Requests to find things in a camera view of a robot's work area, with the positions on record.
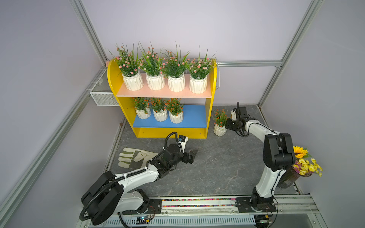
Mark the beige gardening glove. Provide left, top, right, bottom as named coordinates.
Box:
left=118, top=148, right=158, bottom=170

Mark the white mesh basket left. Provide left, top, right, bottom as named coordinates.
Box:
left=86, top=67, right=119, bottom=107

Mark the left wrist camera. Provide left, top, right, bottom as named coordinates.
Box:
left=178, top=135, right=188, bottom=153

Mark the pink flower pot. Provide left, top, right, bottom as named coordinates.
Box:
left=108, top=44, right=144, bottom=91
left=139, top=43, right=165, bottom=91
left=185, top=51, right=216, bottom=94
left=162, top=43, right=190, bottom=92

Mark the yellow rack with shelves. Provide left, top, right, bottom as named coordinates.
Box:
left=107, top=60, right=217, bottom=139

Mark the sunflower bouquet in basket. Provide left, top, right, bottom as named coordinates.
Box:
left=277, top=146, right=323, bottom=189

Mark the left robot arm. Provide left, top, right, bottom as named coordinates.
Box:
left=79, top=132, right=198, bottom=225

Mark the orange flower pot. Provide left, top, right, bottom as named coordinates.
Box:
left=213, top=109, right=228, bottom=136
left=150, top=97, right=168, bottom=122
left=132, top=97, right=151, bottom=119
left=165, top=98, right=183, bottom=124

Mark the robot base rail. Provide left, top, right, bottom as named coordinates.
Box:
left=76, top=195, right=320, bottom=228

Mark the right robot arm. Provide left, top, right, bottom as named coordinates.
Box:
left=226, top=102, right=296, bottom=212

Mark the white wire basket rear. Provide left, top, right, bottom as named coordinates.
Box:
left=216, top=61, right=221, bottom=90

